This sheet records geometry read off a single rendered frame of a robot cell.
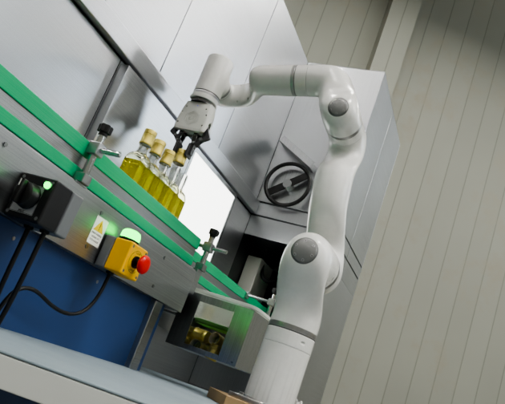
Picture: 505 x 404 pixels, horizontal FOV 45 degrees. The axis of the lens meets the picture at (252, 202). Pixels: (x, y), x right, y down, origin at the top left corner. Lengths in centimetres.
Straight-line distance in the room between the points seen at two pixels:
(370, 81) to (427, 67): 401
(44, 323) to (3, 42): 61
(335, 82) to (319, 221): 39
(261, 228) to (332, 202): 112
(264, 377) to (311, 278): 25
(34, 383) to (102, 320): 77
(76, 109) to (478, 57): 597
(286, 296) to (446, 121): 537
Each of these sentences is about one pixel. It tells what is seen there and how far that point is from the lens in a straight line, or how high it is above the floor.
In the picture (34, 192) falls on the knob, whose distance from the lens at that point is 106.
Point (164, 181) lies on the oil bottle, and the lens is 170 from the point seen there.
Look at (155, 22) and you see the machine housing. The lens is 188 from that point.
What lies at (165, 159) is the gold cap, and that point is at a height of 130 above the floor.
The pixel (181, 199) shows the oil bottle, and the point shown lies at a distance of 180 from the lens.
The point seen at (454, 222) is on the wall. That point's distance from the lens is 645.
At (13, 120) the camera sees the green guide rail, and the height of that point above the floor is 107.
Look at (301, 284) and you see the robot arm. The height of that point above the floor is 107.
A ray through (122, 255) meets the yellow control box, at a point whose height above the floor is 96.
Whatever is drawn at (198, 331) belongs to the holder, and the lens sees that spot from 172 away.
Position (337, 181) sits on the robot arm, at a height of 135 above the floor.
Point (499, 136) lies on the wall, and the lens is 700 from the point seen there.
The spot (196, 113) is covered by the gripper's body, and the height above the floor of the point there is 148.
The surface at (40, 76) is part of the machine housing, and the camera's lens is 155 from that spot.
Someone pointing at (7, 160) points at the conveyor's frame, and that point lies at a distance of 109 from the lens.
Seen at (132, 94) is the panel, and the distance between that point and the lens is 177.
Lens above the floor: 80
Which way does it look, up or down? 16 degrees up
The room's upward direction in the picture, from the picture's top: 21 degrees clockwise
